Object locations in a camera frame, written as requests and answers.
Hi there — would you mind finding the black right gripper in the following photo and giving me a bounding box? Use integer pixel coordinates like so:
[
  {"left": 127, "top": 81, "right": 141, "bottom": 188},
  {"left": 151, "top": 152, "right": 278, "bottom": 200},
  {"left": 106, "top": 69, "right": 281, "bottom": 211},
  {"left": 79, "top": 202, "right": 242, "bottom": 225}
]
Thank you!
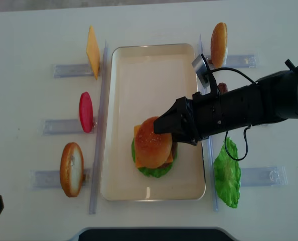
[{"left": 154, "top": 85, "right": 261, "bottom": 146}]

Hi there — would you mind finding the sesame top burger bun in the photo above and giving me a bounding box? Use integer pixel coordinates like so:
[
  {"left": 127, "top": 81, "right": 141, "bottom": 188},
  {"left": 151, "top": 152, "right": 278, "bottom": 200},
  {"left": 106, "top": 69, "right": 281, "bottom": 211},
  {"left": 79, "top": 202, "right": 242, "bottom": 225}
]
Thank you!
[{"left": 133, "top": 116, "right": 173, "bottom": 169}]

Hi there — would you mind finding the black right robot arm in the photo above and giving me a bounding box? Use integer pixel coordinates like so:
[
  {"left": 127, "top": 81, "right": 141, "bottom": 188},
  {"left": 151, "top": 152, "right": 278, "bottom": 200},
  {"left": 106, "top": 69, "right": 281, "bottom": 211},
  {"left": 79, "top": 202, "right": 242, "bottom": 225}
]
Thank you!
[{"left": 154, "top": 60, "right": 298, "bottom": 145}]

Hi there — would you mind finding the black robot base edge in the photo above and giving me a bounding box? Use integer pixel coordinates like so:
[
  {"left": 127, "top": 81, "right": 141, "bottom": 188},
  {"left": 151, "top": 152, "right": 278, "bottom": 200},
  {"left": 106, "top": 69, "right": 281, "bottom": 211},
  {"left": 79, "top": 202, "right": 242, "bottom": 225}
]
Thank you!
[{"left": 78, "top": 228, "right": 233, "bottom": 241}]

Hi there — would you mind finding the brown meat patty on burger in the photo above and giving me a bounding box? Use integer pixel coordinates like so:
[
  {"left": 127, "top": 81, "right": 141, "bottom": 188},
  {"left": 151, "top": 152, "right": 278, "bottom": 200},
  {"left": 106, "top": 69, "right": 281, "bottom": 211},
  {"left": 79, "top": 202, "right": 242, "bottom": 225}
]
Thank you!
[{"left": 160, "top": 142, "right": 178, "bottom": 168}]

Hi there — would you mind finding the orange cheese slice on burger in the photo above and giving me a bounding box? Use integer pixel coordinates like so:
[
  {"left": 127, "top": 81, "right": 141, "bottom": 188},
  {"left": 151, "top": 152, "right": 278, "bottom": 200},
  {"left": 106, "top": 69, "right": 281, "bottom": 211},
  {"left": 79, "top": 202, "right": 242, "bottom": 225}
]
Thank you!
[{"left": 133, "top": 124, "right": 177, "bottom": 168}]

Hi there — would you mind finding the green lettuce leaf on burger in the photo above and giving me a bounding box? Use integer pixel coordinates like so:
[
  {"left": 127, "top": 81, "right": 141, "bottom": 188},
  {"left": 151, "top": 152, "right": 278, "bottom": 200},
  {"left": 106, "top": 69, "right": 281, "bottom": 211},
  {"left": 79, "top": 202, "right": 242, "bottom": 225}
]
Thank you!
[{"left": 131, "top": 144, "right": 173, "bottom": 178}]

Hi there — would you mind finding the upright brown meat patty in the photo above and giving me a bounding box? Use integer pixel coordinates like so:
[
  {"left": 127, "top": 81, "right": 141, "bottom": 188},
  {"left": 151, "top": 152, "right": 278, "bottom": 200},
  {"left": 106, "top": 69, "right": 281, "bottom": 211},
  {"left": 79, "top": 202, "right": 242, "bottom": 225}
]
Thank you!
[{"left": 218, "top": 82, "right": 228, "bottom": 95}]

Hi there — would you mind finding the upright green lettuce leaf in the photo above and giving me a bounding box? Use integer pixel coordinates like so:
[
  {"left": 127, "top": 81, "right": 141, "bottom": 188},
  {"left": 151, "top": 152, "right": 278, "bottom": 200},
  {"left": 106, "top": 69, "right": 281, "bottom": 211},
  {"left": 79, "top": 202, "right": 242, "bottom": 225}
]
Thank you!
[{"left": 214, "top": 144, "right": 241, "bottom": 208}]

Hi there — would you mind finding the clear holder under lettuce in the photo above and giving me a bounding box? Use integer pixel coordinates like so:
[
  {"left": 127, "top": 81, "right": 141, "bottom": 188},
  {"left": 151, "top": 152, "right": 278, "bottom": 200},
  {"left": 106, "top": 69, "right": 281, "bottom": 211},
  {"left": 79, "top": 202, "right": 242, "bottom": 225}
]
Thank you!
[{"left": 241, "top": 166, "right": 288, "bottom": 187}]

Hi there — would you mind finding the upright red tomato slice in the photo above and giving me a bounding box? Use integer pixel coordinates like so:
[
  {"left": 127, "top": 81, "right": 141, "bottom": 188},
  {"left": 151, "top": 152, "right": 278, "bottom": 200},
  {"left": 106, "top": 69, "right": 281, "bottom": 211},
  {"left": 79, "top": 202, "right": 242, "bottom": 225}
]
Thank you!
[{"left": 79, "top": 92, "right": 93, "bottom": 133}]

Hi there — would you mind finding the clear holder under tomato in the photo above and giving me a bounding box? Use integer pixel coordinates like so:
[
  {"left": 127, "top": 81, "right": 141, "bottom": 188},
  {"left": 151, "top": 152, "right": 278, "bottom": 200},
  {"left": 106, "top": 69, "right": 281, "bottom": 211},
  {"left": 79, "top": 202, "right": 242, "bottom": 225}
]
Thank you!
[{"left": 42, "top": 119, "right": 85, "bottom": 136}]

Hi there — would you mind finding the upright bread slice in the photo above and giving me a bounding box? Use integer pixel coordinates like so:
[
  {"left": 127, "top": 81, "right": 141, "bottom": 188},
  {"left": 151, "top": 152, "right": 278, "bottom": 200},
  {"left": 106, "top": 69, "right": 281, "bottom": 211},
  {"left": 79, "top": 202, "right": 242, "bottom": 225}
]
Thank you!
[{"left": 60, "top": 142, "right": 84, "bottom": 197}]

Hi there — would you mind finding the upright orange cheese slice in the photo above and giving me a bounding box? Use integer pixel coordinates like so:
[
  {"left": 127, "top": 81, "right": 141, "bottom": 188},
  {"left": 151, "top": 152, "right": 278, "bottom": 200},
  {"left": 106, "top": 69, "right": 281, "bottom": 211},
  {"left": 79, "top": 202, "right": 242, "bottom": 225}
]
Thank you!
[{"left": 86, "top": 26, "right": 100, "bottom": 80}]

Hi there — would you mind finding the clear holder under cheese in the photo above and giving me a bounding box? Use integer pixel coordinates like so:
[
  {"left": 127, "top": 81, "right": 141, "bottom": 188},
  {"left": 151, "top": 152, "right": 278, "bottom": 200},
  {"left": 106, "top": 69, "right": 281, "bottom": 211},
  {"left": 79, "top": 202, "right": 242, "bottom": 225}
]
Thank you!
[{"left": 53, "top": 64, "right": 93, "bottom": 78}]

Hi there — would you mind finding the clear holder under bread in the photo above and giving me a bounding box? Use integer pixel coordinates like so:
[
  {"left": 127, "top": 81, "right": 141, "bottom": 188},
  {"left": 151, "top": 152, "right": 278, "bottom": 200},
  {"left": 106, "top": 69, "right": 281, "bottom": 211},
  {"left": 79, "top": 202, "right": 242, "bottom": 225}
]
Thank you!
[{"left": 28, "top": 168, "right": 92, "bottom": 189}]

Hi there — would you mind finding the cream rectangular metal tray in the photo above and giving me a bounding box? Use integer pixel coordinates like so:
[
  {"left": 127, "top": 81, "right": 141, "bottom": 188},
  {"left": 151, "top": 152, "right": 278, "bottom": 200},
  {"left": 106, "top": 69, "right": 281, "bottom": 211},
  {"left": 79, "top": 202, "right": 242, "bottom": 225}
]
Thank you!
[{"left": 101, "top": 44, "right": 206, "bottom": 201}]

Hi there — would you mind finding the clear holder under buns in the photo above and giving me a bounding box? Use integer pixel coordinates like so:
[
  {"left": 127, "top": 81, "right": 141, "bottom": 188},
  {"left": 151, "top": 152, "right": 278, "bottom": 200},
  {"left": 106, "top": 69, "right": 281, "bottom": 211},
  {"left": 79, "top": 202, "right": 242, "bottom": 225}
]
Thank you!
[{"left": 204, "top": 54, "right": 259, "bottom": 69}]

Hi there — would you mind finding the upright plain burger bun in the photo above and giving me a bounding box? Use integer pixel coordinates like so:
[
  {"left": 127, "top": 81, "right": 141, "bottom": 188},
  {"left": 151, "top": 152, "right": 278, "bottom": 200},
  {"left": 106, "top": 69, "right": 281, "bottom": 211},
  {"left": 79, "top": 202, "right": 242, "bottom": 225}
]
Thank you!
[{"left": 211, "top": 22, "right": 228, "bottom": 68}]

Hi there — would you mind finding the right long clear acrylic rail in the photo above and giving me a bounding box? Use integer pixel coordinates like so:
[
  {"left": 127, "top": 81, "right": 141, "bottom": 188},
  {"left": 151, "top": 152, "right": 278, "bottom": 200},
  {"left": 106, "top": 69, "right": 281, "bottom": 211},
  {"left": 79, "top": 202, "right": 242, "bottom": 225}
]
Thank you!
[{"left": 198, "top": 34, "right": 219, "bottom": 212}]

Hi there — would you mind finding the long clear acrylic rail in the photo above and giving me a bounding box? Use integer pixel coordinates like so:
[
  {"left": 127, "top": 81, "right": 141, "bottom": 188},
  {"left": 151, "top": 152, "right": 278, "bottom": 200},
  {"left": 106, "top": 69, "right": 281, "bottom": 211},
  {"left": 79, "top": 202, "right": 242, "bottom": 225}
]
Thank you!
[
  {"left": 88, "top": 40, "right": 109, "bottom": 215},
  {"left": 198, "top": 34, "right": 219, "bottom": 212}
]

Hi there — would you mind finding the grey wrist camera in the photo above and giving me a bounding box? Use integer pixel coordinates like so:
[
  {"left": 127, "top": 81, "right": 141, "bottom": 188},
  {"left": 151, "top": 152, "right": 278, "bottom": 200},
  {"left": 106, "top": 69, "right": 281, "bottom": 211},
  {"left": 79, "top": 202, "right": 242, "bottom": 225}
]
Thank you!
[{"left": 192, "top": 54, "right": 209, "bottom": 85}]

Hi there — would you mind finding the left long clear acrylic rail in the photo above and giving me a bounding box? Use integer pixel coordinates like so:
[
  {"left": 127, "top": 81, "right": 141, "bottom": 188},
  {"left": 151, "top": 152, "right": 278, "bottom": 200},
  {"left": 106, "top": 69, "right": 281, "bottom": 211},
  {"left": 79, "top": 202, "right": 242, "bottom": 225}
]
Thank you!
[{"left": 88, "top": 40, "right": 109, "bottom": 215}]

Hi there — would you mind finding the black camera cable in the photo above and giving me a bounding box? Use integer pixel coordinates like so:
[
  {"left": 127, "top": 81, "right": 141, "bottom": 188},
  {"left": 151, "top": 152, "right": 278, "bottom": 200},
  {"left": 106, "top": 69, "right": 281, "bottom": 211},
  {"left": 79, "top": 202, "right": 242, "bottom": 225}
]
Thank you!
[{"left": 206, "top": 67, "right": 255, "bottom": 161}]

